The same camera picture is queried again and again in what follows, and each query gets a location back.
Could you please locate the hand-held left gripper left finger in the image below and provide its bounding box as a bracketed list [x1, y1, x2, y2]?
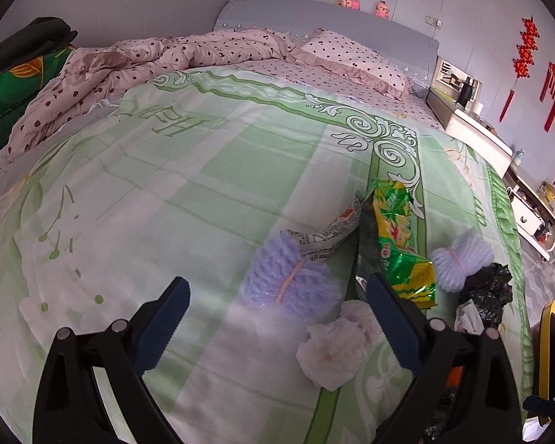
[32, 276, 191, 444]

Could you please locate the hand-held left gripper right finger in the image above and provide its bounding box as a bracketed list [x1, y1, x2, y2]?
[366, 273, 525, 444]

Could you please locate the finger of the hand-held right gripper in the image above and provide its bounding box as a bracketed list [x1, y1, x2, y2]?
[522, 395, 555, 421]

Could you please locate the large white tissue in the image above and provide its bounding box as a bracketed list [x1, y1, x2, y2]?
[296, 300, 384, 391]

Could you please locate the small white tissue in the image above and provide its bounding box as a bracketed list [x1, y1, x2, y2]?
[453, 300, 484, 334]

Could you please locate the orange peel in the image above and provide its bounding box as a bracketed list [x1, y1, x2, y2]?
[446, 365, 465, 391]

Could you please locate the green foil snack bag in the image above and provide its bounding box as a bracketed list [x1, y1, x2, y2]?
[358, 178, 438, 310]

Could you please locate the black plastic bag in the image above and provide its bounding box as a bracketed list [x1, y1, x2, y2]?
[458, 263, 514, 334]

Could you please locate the purple foam fruit net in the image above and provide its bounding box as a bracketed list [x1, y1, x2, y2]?
[243, 232, 342, 310]

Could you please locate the white foam fruit net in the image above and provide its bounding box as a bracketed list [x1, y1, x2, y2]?
[431, 228, 495, 293]

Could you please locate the white striped paper wrapper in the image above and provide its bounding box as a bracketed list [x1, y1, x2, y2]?
[280, 192, 362, 264]

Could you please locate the green printed bed cover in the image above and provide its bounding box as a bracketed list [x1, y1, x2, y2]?
[0, 65, 535, 444]

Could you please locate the white low cabinet with drawer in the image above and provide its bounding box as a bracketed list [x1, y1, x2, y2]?
[504, 166, 555, 262]

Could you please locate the white nightstand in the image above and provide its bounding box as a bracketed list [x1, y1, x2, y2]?
[425, 55, 513, 176]

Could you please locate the polka dot bed sheet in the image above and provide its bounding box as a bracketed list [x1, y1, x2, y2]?
[0, 55, 445, 190]

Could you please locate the pink polka dot quilt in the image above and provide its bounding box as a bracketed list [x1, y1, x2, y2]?
[7, 28, 301, 155]

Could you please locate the pink polka dot pillow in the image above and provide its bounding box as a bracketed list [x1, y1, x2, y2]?
[287, 29, 412, 101]

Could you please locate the green leaf print cushion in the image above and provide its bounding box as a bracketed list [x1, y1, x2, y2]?
[0, 45, 75, 165]

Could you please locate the black cloth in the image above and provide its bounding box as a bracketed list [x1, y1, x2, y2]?
[0, 17, 78, 81]

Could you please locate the grey bed headboard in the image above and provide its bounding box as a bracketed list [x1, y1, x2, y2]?
[214, 0, 440, 98]

